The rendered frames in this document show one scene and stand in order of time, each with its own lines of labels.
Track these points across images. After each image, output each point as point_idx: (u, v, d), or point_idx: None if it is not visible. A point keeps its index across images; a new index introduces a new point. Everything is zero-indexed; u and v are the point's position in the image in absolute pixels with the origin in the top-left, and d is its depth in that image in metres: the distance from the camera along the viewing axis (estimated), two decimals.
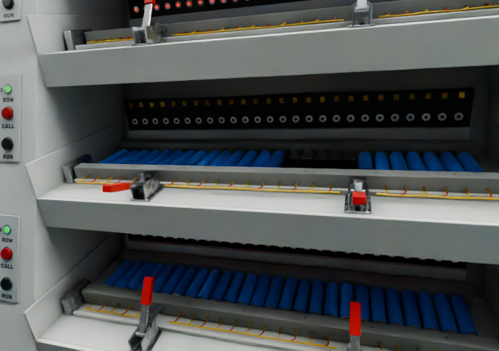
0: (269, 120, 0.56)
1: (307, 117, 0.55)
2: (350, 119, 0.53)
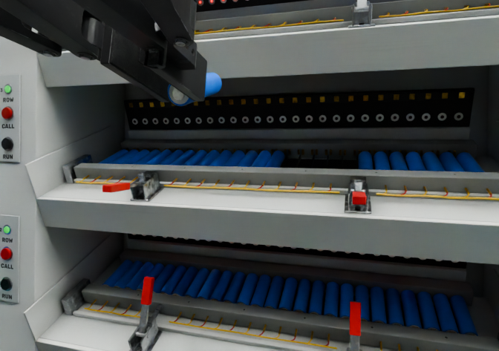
0: (269, 120, 0.56)
1: (307, 117, 0.55)
2: (350, 119, 0.53)
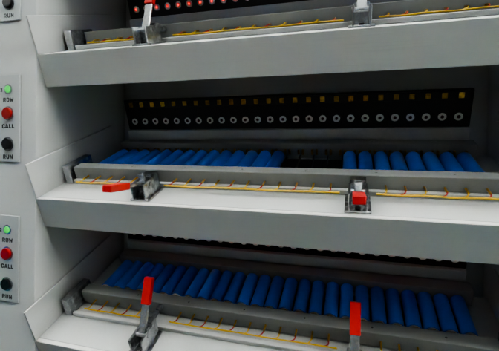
0: (269, 120, 0.56)
1: (307, 117, 0.55)
2: (350, 119, 0.53)
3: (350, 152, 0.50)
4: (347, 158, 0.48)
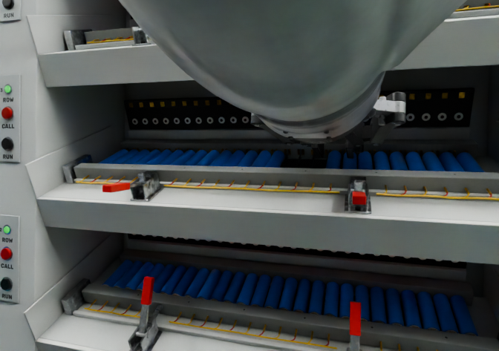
0: None
1: None
2: None
3: None
4: (347, 158, 0.48)
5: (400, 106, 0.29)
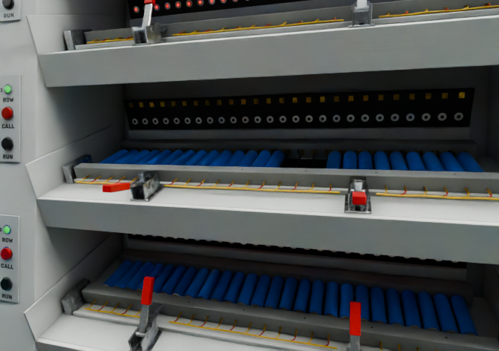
0: (269, 120, 0.56)
1: (307, 117, 0.55)
2: (350, 119, 0.53)
3: (350, 152, 0.50)
4: (347, 158, 0.48)
5: None
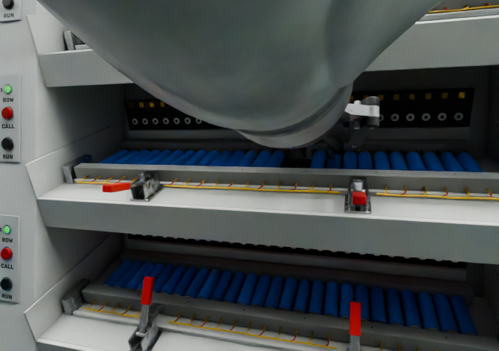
0: None
1: None
2: None
3: (350, 152, 0.50)
4: (347, 158, 0.48)
5: None
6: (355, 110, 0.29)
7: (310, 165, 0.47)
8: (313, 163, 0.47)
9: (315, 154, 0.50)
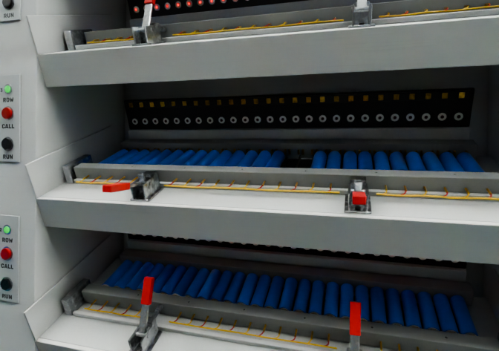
0: (269, 120, 0.56)
1: (307, 117, 0.55)
2: (350, 119, 0.53)
3: (350, 152, 0.50)
4: (347, 158, 0.48)
5: None
6: None
7: (311, 165, 0.47)
8: (315, 163, 0.47)
9: (316, 154, 0.50)
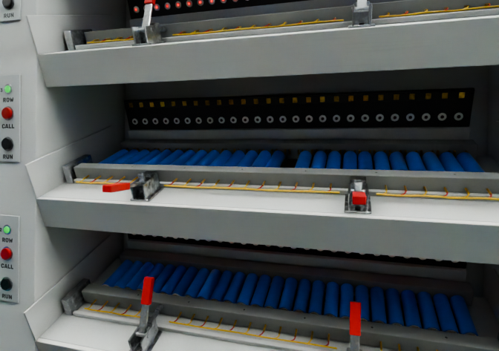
0: (269, 120, 0.56)
1: (307, 117, 0.55)
2: (350, 119, 0.53)
3: (350, 152, 0.50)
4: (347, 158, 0.48)
5: None
6: None
7: (311, 165, 0.47)
8: (315, 163, 0.47)
9: (316, 154, 0.50)
